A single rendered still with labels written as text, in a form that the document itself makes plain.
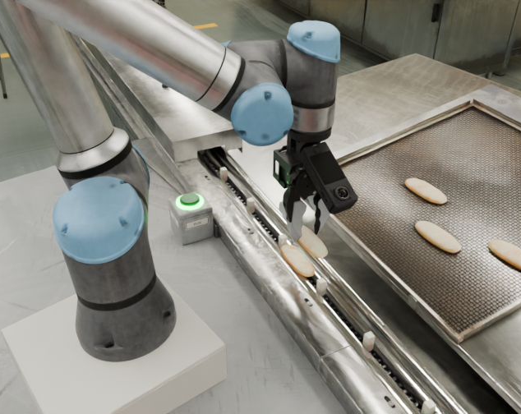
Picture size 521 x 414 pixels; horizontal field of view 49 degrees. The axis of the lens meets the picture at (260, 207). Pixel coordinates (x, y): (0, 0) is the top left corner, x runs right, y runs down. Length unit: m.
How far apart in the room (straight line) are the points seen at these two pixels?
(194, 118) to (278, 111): 0.76
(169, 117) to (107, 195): 0.66
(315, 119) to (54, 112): 0.37
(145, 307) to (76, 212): 0.17
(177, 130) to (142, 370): 0.68
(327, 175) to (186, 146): 0.53
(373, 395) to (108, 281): 0.40
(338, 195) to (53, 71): 0.44
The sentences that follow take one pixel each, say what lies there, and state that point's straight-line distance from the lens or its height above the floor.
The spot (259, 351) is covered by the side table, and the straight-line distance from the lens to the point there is 0.95.
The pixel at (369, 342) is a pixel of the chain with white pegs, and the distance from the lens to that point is 0.93.
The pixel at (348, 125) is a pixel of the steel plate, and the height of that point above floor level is 0.82.
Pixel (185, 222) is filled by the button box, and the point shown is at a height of 0.88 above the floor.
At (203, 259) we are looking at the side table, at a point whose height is 0.82.
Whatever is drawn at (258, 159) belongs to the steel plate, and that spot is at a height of 0.82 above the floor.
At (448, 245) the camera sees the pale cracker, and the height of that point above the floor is 0.92.
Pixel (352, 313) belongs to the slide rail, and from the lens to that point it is 0.98.
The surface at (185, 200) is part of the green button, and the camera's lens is 1.13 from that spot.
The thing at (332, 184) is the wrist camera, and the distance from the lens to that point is 0.87.
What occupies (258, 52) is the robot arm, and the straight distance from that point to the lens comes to 0.80.
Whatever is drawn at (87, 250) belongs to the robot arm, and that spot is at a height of 1.08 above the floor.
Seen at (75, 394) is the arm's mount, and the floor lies 0.88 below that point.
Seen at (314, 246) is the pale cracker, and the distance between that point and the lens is 0.98.
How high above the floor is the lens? 1.54
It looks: 35 degrees down
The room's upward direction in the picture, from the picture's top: 1 degrees clockwise
